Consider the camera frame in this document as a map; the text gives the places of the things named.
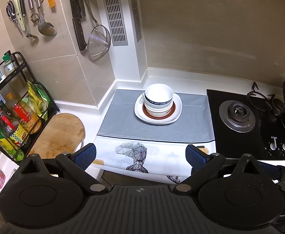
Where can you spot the red capped sauce bottle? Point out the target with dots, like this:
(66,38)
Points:
(5,120)

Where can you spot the yellow capped green bottle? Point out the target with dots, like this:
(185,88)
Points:
(1,136)

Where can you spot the red labelled sauce bottle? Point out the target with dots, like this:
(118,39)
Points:
(23,114)

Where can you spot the grey and white printed mat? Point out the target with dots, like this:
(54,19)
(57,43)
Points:
(118,126)

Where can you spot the wide metal vent grille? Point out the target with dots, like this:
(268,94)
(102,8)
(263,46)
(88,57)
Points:
(114,14)

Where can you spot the steel serving spoon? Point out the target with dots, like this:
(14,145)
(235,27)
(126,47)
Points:
(46,29)

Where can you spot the black gas cooktop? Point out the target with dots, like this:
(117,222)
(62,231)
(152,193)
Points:
(249,143)

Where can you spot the black kitchen scissors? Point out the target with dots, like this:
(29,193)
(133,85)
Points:
(10,11)

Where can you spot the black cast iron pan support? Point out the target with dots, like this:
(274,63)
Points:
(262,97)

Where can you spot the green capped dark bottle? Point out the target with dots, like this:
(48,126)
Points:
(3,107)

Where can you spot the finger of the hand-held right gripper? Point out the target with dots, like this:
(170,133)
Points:
(270,170)

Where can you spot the black metal storage rack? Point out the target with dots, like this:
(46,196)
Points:
(48,97)

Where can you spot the green lidded spice jar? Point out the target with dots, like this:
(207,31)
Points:
(9,64)

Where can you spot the round wooden cutting board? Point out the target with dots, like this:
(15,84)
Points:
(59,134)

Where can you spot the brown round plate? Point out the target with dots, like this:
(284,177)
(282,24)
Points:
(146,114)

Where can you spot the silver gas burner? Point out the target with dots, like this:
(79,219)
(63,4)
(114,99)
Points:
(237,115)

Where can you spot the steel mesh strainer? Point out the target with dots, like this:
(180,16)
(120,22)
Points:
(99,43)

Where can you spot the orange capped oil bottle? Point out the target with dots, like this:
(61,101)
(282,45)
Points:
(12,98)

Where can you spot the yellow green snack bag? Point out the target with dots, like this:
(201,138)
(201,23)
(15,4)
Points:
(38,97)

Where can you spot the plain white bowl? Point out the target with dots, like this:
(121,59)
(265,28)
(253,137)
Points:
(157,113)

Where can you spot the narrow metal vent grille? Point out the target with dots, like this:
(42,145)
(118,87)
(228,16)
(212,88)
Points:
(135,12)

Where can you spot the white bowl with blue pattern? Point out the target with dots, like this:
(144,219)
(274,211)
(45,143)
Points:
(158,92)

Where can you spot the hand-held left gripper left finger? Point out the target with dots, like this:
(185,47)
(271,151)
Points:
(85,154)

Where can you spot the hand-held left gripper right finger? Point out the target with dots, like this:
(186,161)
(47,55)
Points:
(195,156)

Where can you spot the orange basting brush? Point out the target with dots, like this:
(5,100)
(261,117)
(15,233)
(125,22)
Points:
(51,3)

